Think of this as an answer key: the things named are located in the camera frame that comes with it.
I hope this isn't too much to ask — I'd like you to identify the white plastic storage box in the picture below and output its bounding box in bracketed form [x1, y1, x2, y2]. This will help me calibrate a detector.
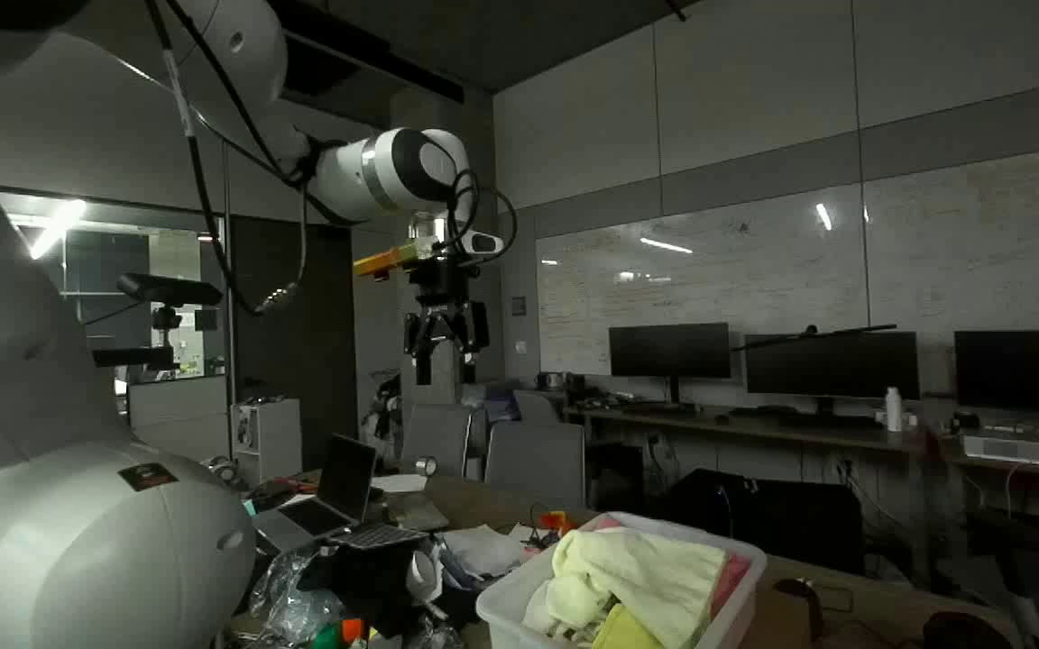
[472, 508, 771, 649]

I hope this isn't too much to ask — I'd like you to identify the grey open laptop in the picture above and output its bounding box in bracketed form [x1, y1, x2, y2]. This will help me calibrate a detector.
[251, 432, 382, 557]

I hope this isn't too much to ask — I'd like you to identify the grey office chair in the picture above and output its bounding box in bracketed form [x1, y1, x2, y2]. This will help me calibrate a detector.
[483, 384, 593, 519]

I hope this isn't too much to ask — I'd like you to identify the white terry towel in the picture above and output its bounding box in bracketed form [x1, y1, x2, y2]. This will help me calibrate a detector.
[519, 579, 569, 642]

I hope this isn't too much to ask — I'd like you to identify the black camera on stand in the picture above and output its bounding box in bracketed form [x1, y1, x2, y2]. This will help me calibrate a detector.
[89, 270, 227, 376]

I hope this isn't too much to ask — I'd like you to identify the black ring cable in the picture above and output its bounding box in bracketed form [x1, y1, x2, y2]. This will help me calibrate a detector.
[770, 573, 827, 620]

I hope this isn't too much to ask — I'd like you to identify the black box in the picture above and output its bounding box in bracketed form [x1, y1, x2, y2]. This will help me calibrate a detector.
[320, 527, 429, 629]

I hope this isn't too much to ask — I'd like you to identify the long wooden desk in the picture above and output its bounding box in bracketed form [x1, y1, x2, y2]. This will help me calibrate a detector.
[561, 398, 1039, 485]

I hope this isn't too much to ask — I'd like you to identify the black computer monitor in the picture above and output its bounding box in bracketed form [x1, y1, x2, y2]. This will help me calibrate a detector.
[742, 328, 923, 422]
[952, 324, 1039, 422]
[605, 317, 735, 407]

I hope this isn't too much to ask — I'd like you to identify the large black bag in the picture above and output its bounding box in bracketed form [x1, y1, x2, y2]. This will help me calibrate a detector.
[661, 465, 869, 578]

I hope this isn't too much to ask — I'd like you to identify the crumpled plastic bottle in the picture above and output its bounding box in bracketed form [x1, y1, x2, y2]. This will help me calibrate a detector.
[255, 557, 348, 649]

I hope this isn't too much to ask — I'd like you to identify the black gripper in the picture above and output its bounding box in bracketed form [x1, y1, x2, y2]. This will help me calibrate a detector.
[403, 254, 495, 389]

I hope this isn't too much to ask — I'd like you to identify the white desk device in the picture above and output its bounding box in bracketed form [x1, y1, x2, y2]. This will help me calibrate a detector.
[960, 427, 1039, 472]

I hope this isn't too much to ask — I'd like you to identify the white bottle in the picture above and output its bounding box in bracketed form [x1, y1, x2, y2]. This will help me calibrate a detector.
[879, 383, 908, 434]

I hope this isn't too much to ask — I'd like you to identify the white paper stack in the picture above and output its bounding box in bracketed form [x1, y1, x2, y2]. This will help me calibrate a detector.
[437, 523, 537, 588]

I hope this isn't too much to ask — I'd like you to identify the white cabinet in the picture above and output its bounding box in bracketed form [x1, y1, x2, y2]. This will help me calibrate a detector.
[230, 392, 307, 485]

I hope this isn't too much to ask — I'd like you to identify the pale yellow cloth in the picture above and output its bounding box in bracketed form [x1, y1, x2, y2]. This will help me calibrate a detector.
[519, 523, 729, 649]

